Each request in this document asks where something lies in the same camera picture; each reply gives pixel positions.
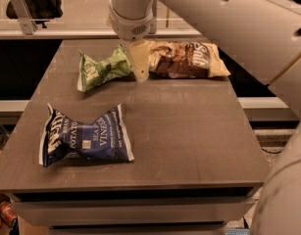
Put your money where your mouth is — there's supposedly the blue salt vinegar chip bag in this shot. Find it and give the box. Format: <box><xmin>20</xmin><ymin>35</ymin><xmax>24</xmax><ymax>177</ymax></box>
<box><xmin>39</xmin><ymin>104</ymin><xmax>134</xmax><ymax>167</ymax></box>

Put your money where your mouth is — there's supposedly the brown and cream chip bag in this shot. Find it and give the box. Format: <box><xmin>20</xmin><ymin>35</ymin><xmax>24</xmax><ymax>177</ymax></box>
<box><xmin>149</xmin><ymin>41</ymin><xmax>230</xmax><ymax>78</ymax></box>

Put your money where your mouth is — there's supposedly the glass railing panel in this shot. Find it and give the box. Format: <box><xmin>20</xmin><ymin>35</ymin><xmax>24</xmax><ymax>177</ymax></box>
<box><xmin>0</xmin><ymin>0</ymin><xmax>190</xmax><ymax>31</ymax></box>

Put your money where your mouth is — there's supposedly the grey cabinet with drawers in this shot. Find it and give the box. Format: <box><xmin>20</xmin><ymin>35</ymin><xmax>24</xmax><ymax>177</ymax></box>
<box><xmin>8</xmin><ymin>188</ymin><xmax>255</xmax><ymax>228</ymax></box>

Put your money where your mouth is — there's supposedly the black bag on chair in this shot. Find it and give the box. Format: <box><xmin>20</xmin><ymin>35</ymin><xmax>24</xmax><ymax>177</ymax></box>
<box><xmin>6</xmin><ymin>0</ymin><xmax>64</xmax><ymax>29</ymax></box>

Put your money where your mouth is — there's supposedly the left metal railing bracket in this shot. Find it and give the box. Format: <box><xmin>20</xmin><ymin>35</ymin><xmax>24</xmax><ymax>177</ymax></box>
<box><xmin>10</xmin><ymin>0</ymin><xmax>36</xmax><ymax>35</ymax></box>

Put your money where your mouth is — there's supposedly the green jalapeno chip bag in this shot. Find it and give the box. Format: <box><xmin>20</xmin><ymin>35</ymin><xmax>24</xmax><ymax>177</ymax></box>
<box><xmin>77</xmin><ymin>45</ymin><xmax>132</xmax><ymax>92</ymax></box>

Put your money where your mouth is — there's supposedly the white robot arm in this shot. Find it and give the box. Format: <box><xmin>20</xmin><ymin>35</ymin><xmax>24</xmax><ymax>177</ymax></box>
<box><xmin>110</xmin><ymin>0</ymin><xmax>301</xmax><ymax>235</ymax></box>

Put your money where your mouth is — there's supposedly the red soda can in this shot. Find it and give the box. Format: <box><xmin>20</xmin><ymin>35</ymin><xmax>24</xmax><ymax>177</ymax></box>
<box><xmin>0</xmin><ymin>201</ymin><xmax>17</xmax><ymax>227</ymax></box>

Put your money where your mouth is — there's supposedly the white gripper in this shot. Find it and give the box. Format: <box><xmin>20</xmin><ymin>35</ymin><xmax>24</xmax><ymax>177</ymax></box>
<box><xmin>109</xmin><ymin>0</ymin><xmax>154</xmax><ymax>82</ymax></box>

